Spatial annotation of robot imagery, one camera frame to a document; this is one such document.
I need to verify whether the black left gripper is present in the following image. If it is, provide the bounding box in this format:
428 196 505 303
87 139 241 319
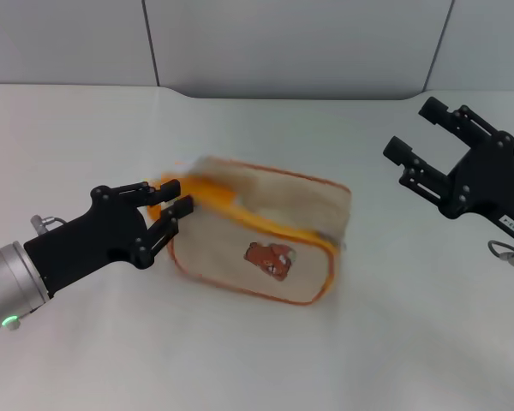
24 179 195 300

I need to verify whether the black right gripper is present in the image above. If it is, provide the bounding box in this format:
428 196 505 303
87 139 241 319
382 96 514 237

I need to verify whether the beige food bag orange zipper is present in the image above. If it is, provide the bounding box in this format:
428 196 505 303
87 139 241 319
159 155 353 308

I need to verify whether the silver left gripper cable connector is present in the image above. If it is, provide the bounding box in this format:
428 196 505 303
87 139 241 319
29 213 68 235

